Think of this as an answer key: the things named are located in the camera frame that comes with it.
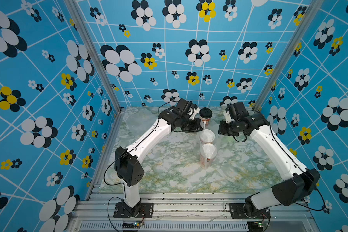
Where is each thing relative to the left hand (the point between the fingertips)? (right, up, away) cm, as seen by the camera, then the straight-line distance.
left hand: (205, 127), depth 75 cm
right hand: (+9, -1, +3) cm, 10 cm away
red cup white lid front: (+2, -5, +7) cm, 9 cm away
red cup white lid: (+1, -13, -1) cm, 13 cm away
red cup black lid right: (+4, +8, +20) cm, 22 cm away
